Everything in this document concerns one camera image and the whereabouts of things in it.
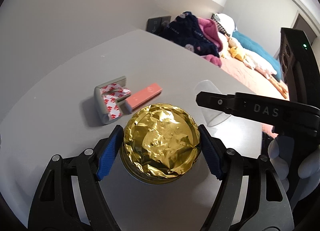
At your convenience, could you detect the orange bed sheet mattress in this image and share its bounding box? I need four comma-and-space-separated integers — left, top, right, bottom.
221, 58, 289, 100

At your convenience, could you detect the white gloved right hand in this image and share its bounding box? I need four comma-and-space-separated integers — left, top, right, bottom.
268, 135, 319, 200

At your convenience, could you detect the pink rectangular box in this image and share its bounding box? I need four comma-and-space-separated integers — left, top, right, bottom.
125, 83, 163, 112

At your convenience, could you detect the yellow plush toy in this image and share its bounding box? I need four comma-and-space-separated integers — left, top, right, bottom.
229, 47, 245, 62

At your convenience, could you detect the gold foil lid can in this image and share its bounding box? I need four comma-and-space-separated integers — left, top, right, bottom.
119, 103, 201, 185

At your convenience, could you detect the clear plastic cup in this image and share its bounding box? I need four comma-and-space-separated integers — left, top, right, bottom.
195, 80, 231, 127

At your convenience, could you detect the white checkered pillow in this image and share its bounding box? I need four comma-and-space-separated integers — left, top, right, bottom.
212, 13, 236, 35

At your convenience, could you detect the navy patterned blanket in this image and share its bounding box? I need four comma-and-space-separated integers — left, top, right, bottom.
159, 11, 217, 56

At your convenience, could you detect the teal long cushion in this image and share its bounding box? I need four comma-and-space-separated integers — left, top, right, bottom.
232, 30, 282, 82

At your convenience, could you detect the grey foam corner guard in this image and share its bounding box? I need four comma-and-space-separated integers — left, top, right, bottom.
93, 76, 131, 125

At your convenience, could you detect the white goose plush toy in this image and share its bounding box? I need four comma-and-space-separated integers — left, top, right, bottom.
242, 48, 289, 99

